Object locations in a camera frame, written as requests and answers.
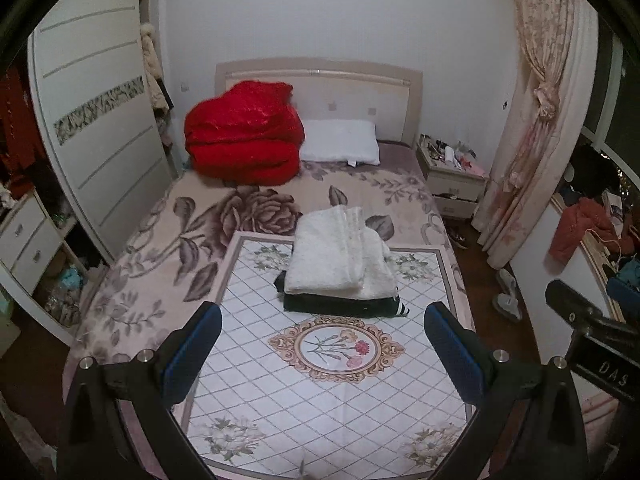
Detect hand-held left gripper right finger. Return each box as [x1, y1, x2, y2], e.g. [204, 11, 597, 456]
[424, 301, 588, 480]

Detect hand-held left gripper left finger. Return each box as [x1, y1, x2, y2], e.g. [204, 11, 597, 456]
[56, 301, 223, 480]

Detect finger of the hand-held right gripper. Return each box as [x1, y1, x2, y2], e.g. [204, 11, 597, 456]
[545, 280, 603, 328]

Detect white towel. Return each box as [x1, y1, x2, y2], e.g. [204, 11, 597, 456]
[283, 205, 398, 303]

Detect dark clothes pile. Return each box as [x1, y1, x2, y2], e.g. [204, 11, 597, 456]
[567, 144, 621, 201]

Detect red hanging clothes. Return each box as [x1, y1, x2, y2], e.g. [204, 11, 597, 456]
[0, 67, 48, 201]

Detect white window counter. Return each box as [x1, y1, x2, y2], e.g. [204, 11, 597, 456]
[510, 195, 640, 396]

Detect blue cloth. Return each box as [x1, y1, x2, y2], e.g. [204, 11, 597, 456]
[607, 260, 640, 306]

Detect pink striped cloth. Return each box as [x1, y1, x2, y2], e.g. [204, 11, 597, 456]
[580, 392, 628, 443]

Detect red padded jacket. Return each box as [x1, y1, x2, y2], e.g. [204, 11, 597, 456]
[549, 197, 621, 263]

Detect dark shoes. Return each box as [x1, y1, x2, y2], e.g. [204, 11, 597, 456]
[445, 227, 471, 251]

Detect dark green sweater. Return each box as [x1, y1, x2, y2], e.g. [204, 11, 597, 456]
[274, 270, 411, 320]

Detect white diamond-pattern floral mat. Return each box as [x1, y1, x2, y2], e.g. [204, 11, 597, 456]
[170, 232, 481, 480]

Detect rose-print floral blanket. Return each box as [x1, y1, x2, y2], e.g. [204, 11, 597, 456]
[70, 152, 471, 480]

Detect clutter in plastic bags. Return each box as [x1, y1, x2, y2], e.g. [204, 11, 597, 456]
[45, 265, 86, 326]

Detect white nightstand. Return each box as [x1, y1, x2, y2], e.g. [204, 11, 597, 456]
[416, 135, 490, 220]

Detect clutter of small things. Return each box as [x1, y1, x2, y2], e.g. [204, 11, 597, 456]
[419, 134, 488, 176]

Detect pink floral curtain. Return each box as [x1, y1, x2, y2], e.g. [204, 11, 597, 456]
[472, 0, 601, 270]

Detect white drawer unit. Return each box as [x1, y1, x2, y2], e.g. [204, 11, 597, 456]
[0, 195, 91, 346]

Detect mauve bed sheet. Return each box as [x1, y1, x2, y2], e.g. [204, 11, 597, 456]
[375, 140, 426, 181]

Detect window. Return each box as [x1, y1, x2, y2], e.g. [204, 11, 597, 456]
[580, 25, 640, 181]

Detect red folded quilt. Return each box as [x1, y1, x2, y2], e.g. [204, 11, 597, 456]
[184, 80, 306, 186]

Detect white sliding-door wardrobe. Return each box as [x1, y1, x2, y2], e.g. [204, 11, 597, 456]
[27, 0, 176, 261]

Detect white pillow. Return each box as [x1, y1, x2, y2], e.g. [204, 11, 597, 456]
[298, 119, 381, 167]

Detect beige bed with headboard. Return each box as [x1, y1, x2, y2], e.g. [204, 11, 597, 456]
[65, 58, 481, 480]

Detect beige hanging garment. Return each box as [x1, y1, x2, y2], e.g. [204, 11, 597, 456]
[140, 22, 173, 116]

